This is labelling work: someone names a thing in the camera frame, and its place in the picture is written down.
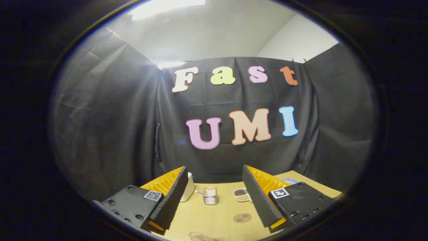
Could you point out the small dish of seeds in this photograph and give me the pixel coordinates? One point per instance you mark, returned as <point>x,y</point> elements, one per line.
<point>241,194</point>

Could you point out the clear juice bottle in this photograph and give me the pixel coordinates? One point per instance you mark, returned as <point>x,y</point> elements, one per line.
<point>195,235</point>

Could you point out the white cup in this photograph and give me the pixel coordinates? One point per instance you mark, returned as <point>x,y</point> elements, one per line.
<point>189,189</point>

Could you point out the blue plate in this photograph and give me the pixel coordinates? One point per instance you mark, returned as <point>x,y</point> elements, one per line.
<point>290,181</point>

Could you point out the round clear coaster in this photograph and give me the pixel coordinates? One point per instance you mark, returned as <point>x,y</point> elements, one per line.
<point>242,218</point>

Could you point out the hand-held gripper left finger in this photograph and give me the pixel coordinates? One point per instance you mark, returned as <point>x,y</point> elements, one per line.
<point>174,197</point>

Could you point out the clear box of cotton swabs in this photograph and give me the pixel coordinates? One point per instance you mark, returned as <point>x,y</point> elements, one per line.
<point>210,196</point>

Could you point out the black backdrop cloth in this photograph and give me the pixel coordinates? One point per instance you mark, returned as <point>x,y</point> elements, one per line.
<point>133,134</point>

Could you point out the wooden table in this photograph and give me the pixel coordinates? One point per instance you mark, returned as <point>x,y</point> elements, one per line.
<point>217,217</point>

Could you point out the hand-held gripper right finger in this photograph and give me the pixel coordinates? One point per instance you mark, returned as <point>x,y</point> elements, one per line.
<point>259,197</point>

